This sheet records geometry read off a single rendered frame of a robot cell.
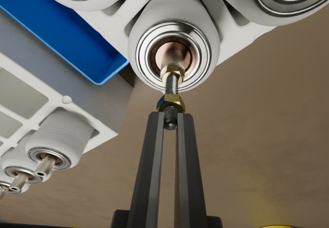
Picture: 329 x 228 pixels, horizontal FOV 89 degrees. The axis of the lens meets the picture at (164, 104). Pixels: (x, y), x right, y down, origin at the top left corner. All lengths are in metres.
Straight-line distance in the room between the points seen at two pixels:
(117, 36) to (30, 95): 0.30
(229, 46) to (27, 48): 0.33
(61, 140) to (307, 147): 0.82
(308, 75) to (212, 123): 0.29
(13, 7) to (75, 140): 0.25
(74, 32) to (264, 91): 0.52
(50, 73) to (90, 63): 0.08
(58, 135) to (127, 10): 0.24
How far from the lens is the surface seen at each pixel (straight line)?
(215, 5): 0.24
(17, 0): 0.43
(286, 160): 0.91
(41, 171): 0.37
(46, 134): 0.37
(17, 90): 0.49
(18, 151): 0.48
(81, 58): 0.40
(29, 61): 0.37
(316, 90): 0.65
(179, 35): 0.16
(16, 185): 0.48
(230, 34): 0.25
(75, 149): 0.37
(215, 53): 0.18
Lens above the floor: 0.41
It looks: 49 degrees down
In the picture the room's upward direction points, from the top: 175 degrees counter-clockwise
